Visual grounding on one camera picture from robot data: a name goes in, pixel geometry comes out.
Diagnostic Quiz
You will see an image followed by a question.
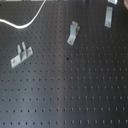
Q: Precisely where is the white cable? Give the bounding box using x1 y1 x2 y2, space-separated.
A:
0 0 48 30

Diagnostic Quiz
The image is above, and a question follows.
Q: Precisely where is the middle metal cable clip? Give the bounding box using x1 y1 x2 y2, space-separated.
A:
67 21 80 45

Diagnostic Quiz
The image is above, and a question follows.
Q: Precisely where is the left metal cable clip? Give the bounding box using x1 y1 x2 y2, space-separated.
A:
10 43 33 68

